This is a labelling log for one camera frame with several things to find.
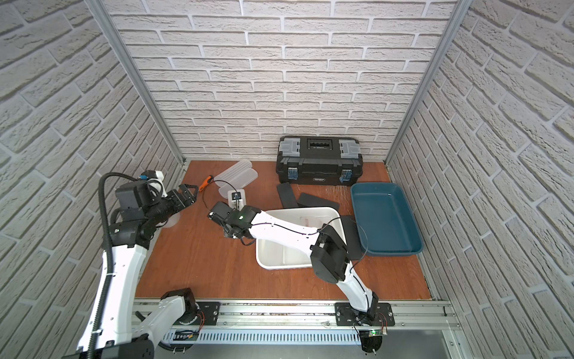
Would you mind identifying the smooth translucent pencil case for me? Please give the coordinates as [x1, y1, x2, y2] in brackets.
[218, 168, 259, 198]

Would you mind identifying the ribbed translucent pencil case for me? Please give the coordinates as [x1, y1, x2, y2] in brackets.
[215, 159, 253, 187]

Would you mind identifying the small translucent pencil case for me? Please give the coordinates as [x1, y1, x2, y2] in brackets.
[300, 216, 324, 229]

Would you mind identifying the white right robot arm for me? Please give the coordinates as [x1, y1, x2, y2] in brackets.
[208, 202, 379, 324]

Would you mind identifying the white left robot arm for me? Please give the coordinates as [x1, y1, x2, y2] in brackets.
[72, 171, 203, 358]

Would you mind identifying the white plastic storage box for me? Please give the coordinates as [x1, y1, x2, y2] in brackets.
[256, 207, 346, 270]

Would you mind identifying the long black pencil case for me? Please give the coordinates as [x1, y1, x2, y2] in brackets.
[277, 182, 299, 209]

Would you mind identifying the flat black pencil case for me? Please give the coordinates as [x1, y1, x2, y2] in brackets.
[297, 193, 340, 211]

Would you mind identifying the teal plastic storage tray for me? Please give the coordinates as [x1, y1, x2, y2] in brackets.
[351, 182, 424, 257]

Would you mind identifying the clear tape roll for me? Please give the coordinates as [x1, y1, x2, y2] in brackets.
[163, 213, 181, 228]

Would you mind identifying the black plastic toolbox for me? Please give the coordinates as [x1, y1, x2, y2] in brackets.
[276, 136, 363, 186]

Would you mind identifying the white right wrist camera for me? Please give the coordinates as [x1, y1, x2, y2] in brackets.
[228, 189, 245, 210]

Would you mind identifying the orange handled screwdriver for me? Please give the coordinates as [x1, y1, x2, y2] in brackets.
[199, 175, 214, 192]

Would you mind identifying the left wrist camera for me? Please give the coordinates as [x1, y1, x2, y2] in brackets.
[138, 170, 167, 197]

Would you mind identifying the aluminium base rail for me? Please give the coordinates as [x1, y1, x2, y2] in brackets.
[162, 299, 461, 348]

